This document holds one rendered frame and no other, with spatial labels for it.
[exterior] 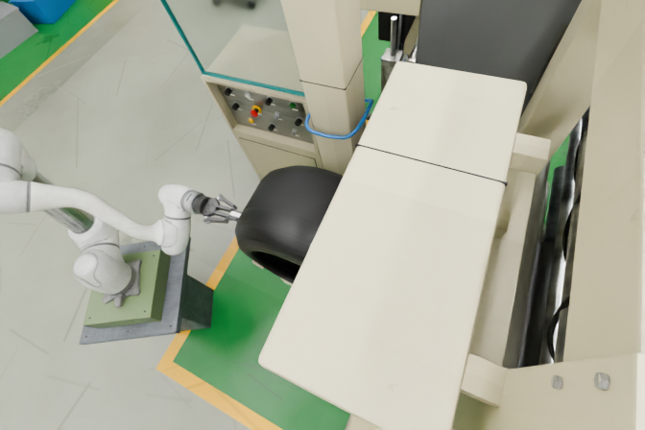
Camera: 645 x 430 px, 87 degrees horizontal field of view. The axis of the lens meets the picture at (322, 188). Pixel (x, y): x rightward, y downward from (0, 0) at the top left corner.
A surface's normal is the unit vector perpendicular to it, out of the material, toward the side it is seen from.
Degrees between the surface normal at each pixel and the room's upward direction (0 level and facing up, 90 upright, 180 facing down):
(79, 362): 0
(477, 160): 0
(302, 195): 4
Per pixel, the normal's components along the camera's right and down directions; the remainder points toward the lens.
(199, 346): -0.15, -0.50
